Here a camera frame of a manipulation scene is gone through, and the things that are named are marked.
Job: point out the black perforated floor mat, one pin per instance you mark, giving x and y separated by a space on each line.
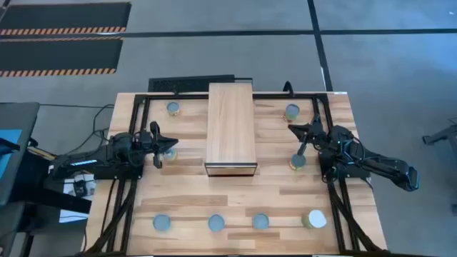
185 84

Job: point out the tall teal and yellow can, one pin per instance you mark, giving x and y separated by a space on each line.
171 155

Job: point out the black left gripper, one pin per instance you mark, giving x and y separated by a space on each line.
148 142

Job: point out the black hazard-striped floor mat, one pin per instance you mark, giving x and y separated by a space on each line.
64 16
57 53

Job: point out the black power adapter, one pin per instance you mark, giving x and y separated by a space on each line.
80 187

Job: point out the short teal can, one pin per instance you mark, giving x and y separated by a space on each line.
161 222

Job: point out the black metal table frame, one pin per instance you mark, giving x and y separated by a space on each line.
160 96

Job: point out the wooden shelf with black frame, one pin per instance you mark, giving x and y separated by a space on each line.
230 125

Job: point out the tall light green orange can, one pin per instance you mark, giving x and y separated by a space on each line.
316 218

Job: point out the tall pink mixed fruit can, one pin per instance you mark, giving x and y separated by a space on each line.
260 221

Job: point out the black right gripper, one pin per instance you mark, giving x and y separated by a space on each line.
317 137

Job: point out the short blue-lidded can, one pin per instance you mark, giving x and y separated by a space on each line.
216 222

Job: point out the small yellowish can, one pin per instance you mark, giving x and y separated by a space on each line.
173 108

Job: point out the dark green orange-print can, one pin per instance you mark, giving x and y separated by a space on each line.
292 111

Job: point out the short yellow orange can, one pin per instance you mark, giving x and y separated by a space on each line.
297 162

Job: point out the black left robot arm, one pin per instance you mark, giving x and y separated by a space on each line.
89 162

